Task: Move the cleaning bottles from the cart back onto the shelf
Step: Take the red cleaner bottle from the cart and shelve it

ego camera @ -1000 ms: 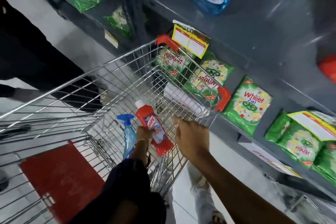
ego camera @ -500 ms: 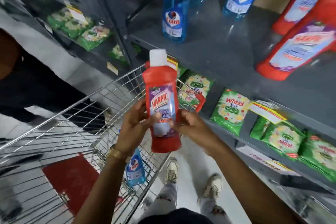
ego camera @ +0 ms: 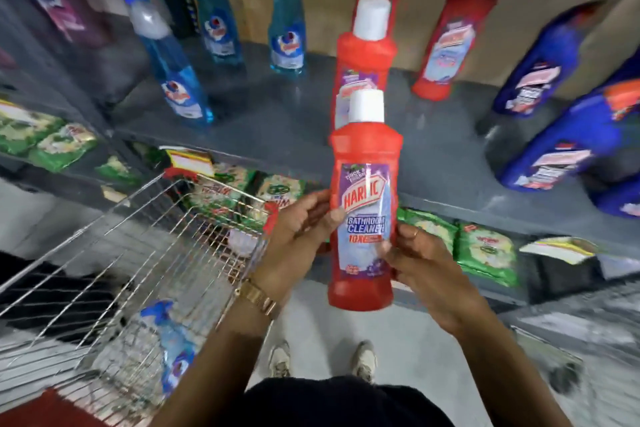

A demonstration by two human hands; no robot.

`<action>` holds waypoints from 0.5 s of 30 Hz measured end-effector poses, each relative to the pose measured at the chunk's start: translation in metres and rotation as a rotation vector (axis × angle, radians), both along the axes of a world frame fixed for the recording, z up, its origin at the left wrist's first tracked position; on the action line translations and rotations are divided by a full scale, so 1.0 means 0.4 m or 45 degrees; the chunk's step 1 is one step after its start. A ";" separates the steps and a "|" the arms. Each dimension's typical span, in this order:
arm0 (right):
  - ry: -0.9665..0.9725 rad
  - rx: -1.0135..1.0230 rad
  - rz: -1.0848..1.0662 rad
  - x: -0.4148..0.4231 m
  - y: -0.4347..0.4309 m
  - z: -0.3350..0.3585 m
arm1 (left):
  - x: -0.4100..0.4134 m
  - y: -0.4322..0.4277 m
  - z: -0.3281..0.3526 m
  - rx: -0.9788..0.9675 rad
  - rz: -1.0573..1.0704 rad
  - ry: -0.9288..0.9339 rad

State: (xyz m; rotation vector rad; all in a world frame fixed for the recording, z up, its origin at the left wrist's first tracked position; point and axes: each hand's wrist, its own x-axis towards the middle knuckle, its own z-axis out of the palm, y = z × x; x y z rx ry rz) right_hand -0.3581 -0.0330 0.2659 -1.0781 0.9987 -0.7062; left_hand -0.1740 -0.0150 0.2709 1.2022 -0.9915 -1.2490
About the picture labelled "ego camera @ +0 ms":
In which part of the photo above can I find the person's right hand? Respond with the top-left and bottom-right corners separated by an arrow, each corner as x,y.
377,224 -> 489,338

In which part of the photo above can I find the person's left hand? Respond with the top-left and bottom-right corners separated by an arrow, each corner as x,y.
248,189 -> 347,310

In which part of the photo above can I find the red cleaner bottle purple label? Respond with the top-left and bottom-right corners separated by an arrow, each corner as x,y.
329,0 -> 399,132
327,89 -> 404,313

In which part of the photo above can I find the person's right forearm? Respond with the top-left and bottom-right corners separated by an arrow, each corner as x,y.
449,306 -> 575,427

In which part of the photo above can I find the person's left forearm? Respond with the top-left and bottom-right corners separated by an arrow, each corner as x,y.
149,292 -> 282,427

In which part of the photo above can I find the green scrub pad packet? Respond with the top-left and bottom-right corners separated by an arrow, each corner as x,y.
454,223 -> 521,288
397,207 -> 459,256
0,100 -> 64,157
184,163 -> 257,225
94,155 -> 142,187
27,123 -> 99,173
249,173 -> 307,228

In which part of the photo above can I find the gold wristwatch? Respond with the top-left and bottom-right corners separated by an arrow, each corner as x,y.
233,279 -> 282,321

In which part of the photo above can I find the person's right shoe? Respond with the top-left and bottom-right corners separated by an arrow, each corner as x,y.
352,340 -> 379,385

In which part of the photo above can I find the person's shoe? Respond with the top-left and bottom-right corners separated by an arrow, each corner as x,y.
267,341 -> 292,379
352,340 -> 379,385

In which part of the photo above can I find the grey store shelf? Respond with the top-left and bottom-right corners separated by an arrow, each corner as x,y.
111,40 -> 640,310

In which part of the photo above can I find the person's left shoe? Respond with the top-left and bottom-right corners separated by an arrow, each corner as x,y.
267,341 -> 292,379

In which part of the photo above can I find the person's black clothing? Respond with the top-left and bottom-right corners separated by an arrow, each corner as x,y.
219,375 -> 457,427

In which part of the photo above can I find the blue glass cleaner spray bottle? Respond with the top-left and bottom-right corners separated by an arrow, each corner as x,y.
139,299 -> 199,398
84,0 -> 216,128
268,0 -> 307,78
185,0 -> 246,67

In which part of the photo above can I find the dark blue cleaner bottle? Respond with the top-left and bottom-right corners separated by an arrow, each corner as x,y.
589,175 -> 640,220
492,1 -> 607,118
497,48 -> 640,192

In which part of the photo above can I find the red cleaner bottle pale label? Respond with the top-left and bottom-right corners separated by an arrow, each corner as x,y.
411,0 -> 500,102

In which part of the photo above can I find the wire shopping cart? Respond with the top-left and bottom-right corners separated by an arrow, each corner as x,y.
0,170 -> 282,427

